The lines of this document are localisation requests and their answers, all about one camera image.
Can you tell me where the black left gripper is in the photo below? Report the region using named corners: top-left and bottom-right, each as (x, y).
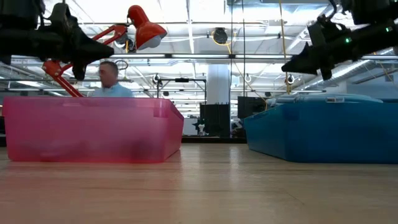
top-left (39, 3), bottom-right (115, 81)

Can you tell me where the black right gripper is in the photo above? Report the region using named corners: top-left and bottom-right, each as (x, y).
top-left (280, 15), bottom-right (358, 81)

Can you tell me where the person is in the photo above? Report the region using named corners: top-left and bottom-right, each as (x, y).
top-left (91, 60), bottom-right (135, 98)

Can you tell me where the red desk lamp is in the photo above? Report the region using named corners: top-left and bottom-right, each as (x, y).
top-left (42, 4), bottom-right (168, 98)

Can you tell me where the distant black monitor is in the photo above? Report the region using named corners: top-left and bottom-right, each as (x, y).
top-left (237, 95), bottom-right (274, 119)

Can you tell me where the teal plastic bin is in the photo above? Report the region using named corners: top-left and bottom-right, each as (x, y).
top-left (244, 101), bottom-right (398, 165)

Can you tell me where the red translucent plastic bin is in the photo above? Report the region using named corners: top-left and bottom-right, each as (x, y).
top-left (1, 95), bottom-right (185, 164)

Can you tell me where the long ceiling light strip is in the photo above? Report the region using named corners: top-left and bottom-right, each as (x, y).
top-left (102, 53), bottom-right (398, 60)

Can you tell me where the black equipment cabinet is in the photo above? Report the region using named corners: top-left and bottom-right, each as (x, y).
top-left (198, 103), bottom-right (231, 138)

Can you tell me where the orange hanging cord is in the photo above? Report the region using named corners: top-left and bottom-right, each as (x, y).
top-left (278, 0), bottom-right (293, 96)

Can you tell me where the silver ventilation duct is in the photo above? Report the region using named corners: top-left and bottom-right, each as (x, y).
top-left (303, 46), bottom-right (398, 91)

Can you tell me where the black hanging cable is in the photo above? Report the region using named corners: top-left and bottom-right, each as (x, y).
top-left (229, 0), bottom-right (234, 138)

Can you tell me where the black ceiling cord reel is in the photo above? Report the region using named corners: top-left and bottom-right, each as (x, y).
top-left (213, 27), bottom-right (229, 44)

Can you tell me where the distant black camera frame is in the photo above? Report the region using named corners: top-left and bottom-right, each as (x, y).
top-left (156, 77), bottom-right (208, 105)

